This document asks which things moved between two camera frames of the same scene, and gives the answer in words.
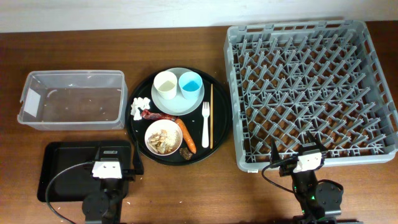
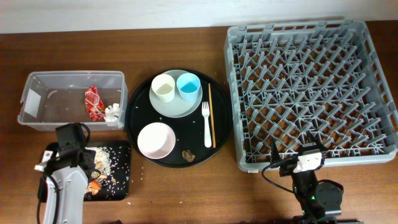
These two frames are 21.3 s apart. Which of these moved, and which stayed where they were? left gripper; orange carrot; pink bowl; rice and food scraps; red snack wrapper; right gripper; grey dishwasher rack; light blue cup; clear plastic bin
Moved: orange carrot; rice and food scraps; pink bowl; red snack wrapper; left gripper
Stayed: right gripper; light blue cup; grey dishwasher rack; clear plastic bin
